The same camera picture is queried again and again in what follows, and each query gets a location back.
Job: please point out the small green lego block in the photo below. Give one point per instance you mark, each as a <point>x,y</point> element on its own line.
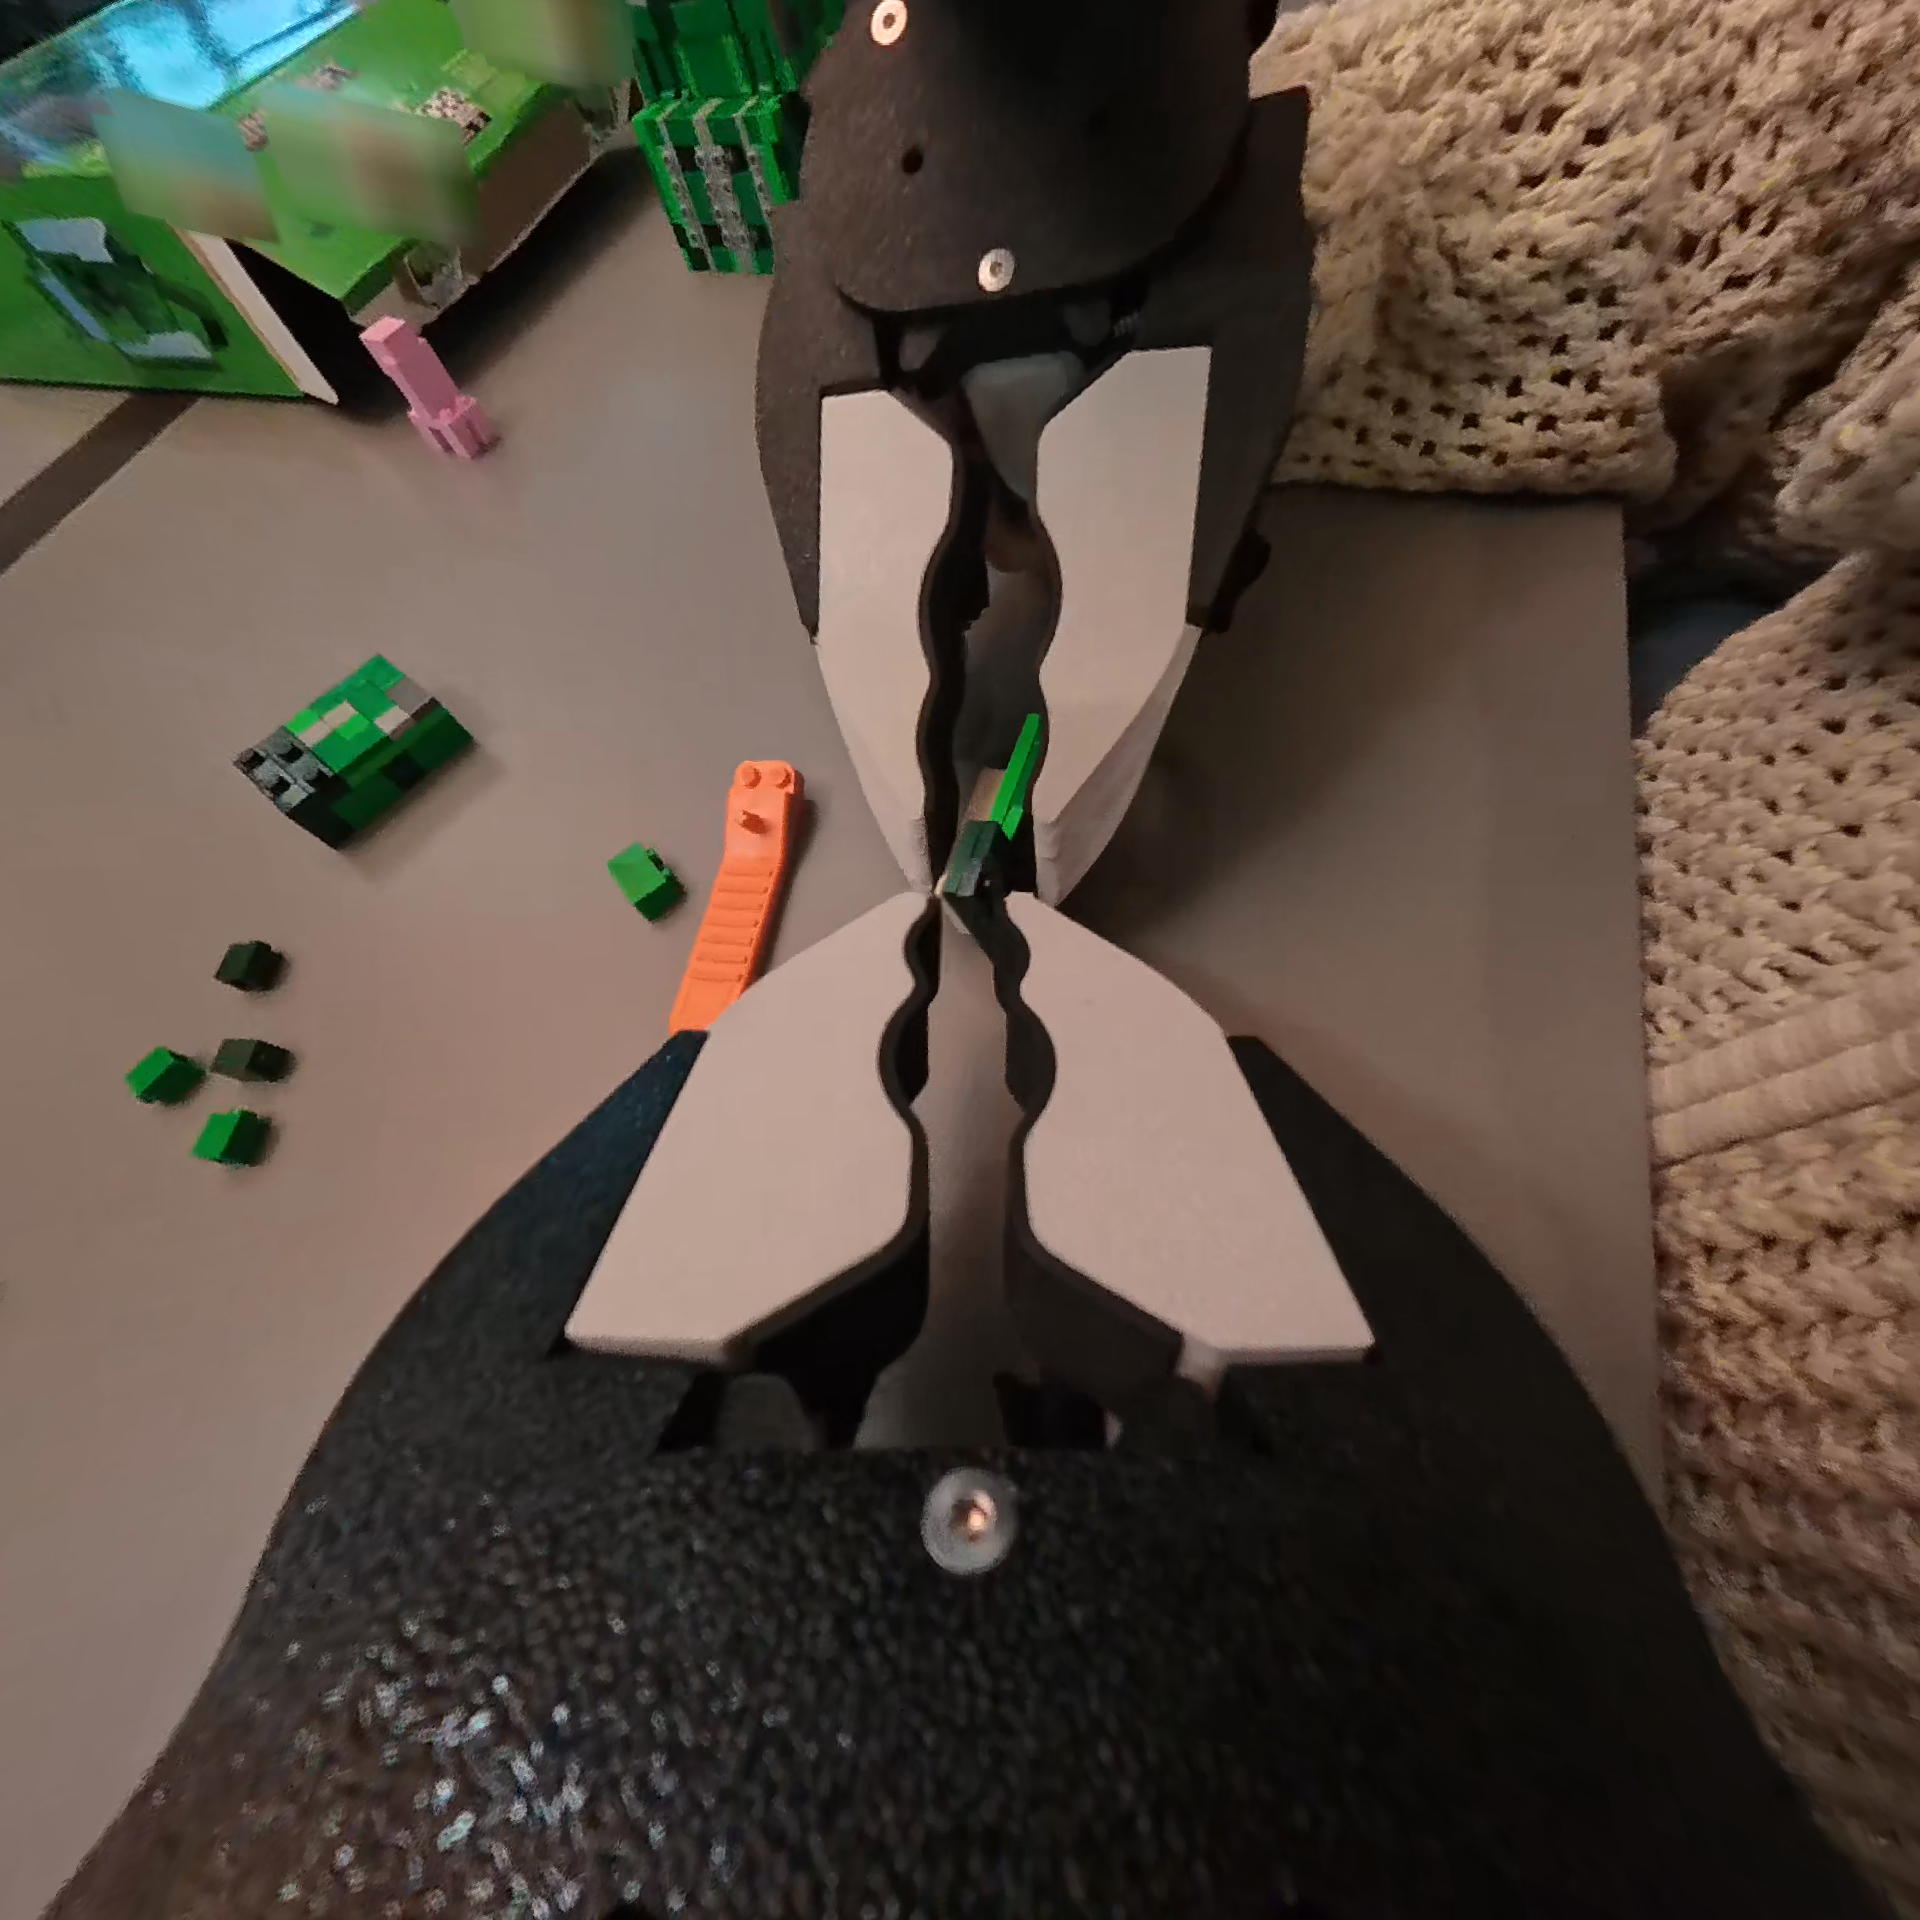
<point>645,884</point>

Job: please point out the orange brick separator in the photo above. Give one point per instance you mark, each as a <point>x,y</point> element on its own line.
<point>741,900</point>

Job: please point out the pink lego pig figure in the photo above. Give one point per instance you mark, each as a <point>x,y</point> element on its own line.
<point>429,391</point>

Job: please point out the dark green lego brick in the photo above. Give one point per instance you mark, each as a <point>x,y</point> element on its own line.
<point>250,969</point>
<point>250,1060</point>

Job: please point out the green lego creeper figure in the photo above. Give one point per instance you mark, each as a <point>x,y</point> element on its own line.
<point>719,165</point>

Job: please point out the person's right forearm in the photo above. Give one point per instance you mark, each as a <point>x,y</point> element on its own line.
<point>1575,226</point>

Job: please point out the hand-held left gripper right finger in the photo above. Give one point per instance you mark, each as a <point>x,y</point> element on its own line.
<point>1186,1200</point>

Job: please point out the person's torso in knitted sweater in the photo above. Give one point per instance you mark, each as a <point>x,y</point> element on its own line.
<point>1783,1200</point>

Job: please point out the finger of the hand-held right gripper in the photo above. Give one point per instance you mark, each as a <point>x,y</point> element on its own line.
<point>1125,569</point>
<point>869,599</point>

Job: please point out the bright green lego brick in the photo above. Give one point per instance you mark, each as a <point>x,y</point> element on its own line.
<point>165,1077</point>
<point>234,1139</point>

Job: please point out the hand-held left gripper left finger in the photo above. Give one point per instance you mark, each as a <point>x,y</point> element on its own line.
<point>750,1186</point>

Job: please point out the green and black lego block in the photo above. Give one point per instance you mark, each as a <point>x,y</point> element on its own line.
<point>354,748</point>

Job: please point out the green and grey lego panel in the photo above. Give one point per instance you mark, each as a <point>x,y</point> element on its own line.
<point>1022,766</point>

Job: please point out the green toy set box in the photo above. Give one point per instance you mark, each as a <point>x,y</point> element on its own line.
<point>88,314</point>

